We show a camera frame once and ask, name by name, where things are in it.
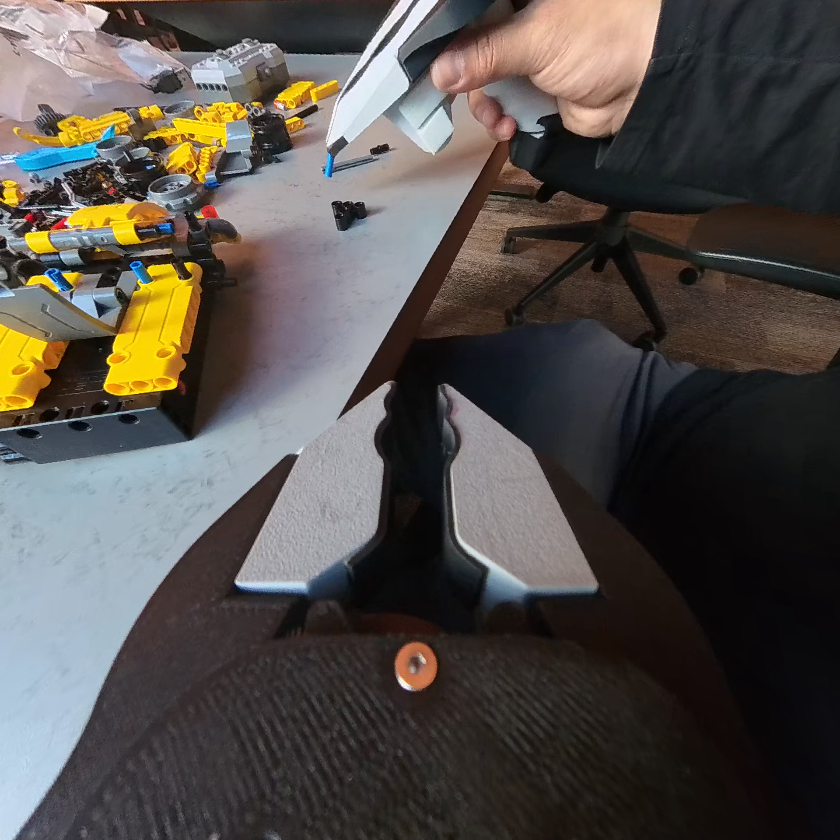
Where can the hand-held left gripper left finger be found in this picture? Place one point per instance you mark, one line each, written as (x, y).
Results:
(322, 512)

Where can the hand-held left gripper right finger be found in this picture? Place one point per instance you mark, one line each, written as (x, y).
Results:
(519, 525)

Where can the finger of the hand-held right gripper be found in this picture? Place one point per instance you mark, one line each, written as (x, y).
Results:
(374, 72)
(427, 79)

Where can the blue brick pin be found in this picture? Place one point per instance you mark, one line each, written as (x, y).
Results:
(328, 164)

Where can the black brick connector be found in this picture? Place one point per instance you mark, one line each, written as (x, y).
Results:
(348, 214)

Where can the yellow toy brick vehicle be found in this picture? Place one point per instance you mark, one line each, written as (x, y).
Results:
(151, 328)

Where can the grey desk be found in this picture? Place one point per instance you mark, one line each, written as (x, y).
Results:
(289, 341)

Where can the person's right hand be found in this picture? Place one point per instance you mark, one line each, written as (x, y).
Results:
(578, 59)

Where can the grey brick axle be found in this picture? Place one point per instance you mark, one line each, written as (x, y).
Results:
(357, 163)

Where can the grey battery box brick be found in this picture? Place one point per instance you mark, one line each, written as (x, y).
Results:
(243, 68)

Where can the black office chair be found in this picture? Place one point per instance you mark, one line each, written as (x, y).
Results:
(610, 243)

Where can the pile of loose toy bricks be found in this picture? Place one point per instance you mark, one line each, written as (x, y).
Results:
(197, 138)

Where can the clear plastic bags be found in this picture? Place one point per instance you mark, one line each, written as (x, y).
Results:
(79, 53)

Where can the light blue curved brick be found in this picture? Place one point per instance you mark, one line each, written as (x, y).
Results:
(53, 158)

